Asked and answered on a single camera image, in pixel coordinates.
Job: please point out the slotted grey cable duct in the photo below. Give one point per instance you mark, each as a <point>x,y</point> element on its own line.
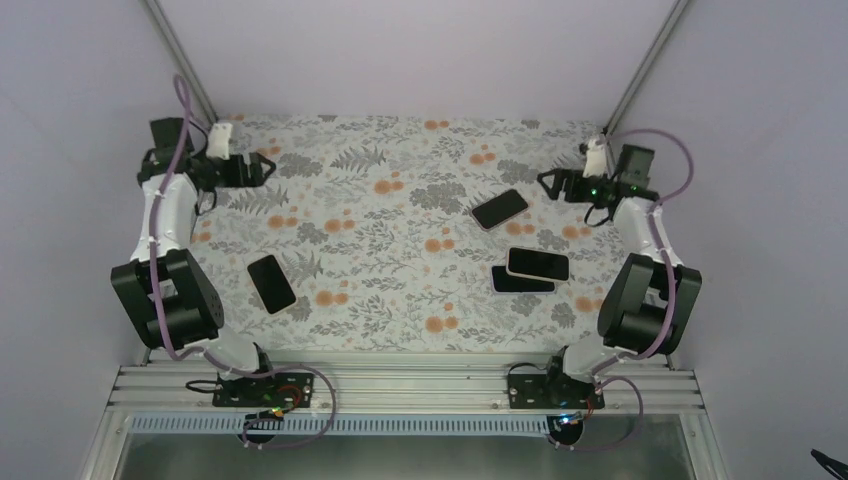
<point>344,424</point>

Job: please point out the phone in beige case top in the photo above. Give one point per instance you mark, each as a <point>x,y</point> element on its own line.
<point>537,264</point>

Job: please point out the phone in grey case bottom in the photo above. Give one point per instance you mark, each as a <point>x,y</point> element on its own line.
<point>504,283</point>

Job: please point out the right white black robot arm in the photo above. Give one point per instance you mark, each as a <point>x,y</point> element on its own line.
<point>647,308</point>

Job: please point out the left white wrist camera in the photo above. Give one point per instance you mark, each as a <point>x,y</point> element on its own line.
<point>218,140</point>

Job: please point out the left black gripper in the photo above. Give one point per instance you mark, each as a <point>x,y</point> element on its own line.
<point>254,178</point>

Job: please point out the aluminium corner post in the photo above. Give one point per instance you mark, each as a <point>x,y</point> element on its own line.
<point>656,48</point>
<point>173,46</point>

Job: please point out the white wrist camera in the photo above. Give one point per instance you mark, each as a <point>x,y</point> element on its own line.
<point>218,140</point>
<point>595,151</point>

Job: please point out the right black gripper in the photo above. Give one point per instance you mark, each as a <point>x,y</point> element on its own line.
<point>557,186</point>

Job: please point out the floral table mat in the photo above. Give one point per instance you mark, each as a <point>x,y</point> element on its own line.
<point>362,239</point>

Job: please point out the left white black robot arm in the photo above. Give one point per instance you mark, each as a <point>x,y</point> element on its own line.
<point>171,303</point>

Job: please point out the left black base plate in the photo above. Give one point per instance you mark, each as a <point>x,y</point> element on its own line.
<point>285,390</point>

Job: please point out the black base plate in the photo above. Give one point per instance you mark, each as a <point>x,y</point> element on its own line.
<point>285,390</point>
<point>538,391</point>

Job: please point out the left aluminium corner post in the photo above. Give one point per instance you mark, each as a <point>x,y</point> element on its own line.
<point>173,46</point>

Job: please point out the black object bottom corner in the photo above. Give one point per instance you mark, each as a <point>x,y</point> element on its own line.
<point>836,468</point>

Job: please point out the aluminium rail frame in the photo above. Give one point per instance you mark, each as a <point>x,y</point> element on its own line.
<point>654,424</point>

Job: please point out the right aluminium corner post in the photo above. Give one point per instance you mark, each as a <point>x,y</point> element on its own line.
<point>656,48</point>

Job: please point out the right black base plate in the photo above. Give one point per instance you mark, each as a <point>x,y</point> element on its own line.
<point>538,391</point>

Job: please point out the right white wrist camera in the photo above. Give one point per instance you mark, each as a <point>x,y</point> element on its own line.
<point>595,151</point>

